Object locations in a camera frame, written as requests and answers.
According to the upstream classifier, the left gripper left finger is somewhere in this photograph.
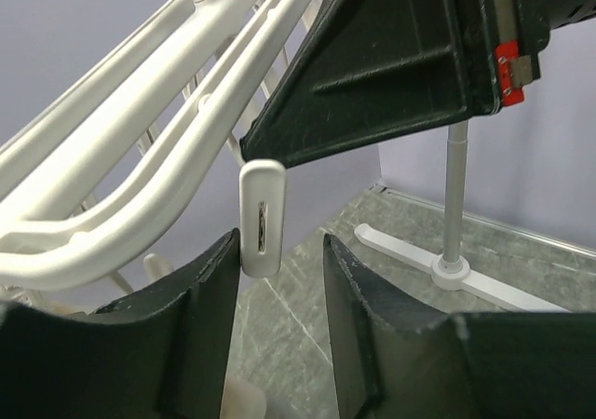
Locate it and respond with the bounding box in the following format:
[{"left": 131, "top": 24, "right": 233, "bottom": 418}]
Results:
[{"left": 1, "top": 230, "right": 240, "bottom": 418}]

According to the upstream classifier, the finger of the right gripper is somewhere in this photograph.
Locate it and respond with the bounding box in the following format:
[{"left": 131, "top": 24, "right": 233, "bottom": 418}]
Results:
[{"left": 240, "top": 0, "right": 501, "bottom": 168}]

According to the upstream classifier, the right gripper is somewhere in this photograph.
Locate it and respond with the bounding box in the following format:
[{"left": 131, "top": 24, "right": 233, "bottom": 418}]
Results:
[{"left": 454, "top": 0, "right": 595, "bottom": 107}]

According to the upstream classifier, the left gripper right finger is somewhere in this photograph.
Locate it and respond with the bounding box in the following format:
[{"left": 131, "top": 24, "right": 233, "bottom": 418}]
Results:
[{"left": 322, "top": 234, "right": 595, "bottom": 418}]

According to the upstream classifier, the white clip hanger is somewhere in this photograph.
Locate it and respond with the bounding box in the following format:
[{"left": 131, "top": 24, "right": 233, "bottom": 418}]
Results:
[{"left": 1, "top": 0, "right": 322, "bottom": 292}]

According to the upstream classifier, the white drying rack stand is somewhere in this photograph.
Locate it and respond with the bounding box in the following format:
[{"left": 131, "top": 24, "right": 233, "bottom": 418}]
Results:
[{"left": 354, "top": 121, "right": 565, "bottom": 312}]

